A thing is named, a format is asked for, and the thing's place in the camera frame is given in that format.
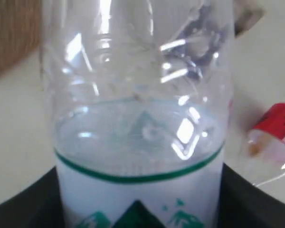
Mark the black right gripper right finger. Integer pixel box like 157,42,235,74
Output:
218,164,285,228

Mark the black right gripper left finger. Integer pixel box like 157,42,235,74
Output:
0,167,65,228

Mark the beige pulp cardboard tray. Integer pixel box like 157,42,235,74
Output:
233,2,265,37

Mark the clear bottle green mountain label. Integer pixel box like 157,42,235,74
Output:
40,0,234,228

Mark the woven brown wicker basket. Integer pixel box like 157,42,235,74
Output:
0,0,42,75

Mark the clear bottle red label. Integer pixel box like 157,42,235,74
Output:
244,103,285,187

